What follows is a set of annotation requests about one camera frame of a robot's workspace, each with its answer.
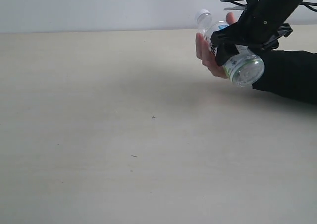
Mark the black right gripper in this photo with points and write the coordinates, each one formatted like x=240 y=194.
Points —
x=260 y=27

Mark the lime label water bottle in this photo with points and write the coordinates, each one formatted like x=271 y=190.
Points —
x=233 y=62

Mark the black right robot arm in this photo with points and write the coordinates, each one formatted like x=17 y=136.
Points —
x=282 y=1

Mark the black sleeved forearm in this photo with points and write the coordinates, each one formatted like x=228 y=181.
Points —
x=290 y=74

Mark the person's open hand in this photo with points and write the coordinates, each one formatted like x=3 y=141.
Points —
x=203 y=52

